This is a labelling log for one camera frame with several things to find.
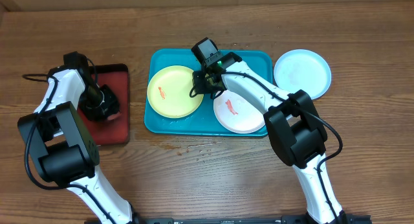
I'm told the red green sponge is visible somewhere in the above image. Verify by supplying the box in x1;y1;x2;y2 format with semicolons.
106;112;122;121

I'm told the yellow-green plate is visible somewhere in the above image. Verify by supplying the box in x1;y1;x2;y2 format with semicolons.
147;65;204;118

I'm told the light blue plate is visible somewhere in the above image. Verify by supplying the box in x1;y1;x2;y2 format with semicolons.
274;49;332;100

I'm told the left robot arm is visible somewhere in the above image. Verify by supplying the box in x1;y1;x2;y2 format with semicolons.
17;52;141;223

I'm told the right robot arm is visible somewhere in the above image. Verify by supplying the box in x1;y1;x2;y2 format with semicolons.
190;38;347;223

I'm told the red black small tray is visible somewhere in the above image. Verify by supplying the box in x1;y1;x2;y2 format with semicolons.
78;63;129;146

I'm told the teal plastic tray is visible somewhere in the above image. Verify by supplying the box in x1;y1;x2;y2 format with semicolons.
144;49;274;137

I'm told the white pink plate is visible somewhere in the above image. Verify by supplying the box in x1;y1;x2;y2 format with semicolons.
213;91;265;134

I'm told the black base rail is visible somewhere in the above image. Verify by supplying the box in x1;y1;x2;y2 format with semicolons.
84;214;373;224

